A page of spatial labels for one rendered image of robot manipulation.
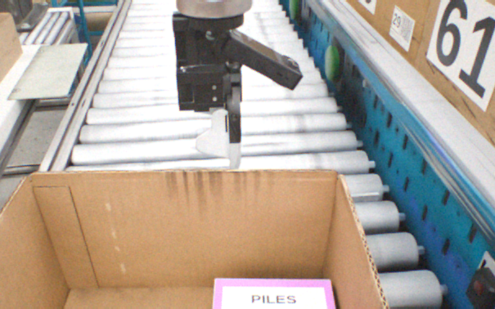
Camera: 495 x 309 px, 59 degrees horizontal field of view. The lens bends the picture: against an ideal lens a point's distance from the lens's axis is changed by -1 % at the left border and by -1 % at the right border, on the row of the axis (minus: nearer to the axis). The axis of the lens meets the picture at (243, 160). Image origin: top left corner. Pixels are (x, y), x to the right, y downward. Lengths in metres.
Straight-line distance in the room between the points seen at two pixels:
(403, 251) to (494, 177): 0.16
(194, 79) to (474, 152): 0.33
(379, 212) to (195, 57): 0.33
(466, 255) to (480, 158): 0.12
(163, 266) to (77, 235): 0.10
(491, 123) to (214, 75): 0.33
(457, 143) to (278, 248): 0.24
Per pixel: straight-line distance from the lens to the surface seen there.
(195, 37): 0.54
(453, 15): 0.65
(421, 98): 0.63
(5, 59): 1.14
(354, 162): 0.74
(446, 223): 0.62
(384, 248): 0.59
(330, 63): 0.90
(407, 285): 0.56
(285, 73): 0.57
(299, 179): 0.41
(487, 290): 0.48
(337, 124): 0.84
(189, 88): 0.56
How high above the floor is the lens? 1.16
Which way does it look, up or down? 35 degrees down
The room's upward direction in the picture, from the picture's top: straight up
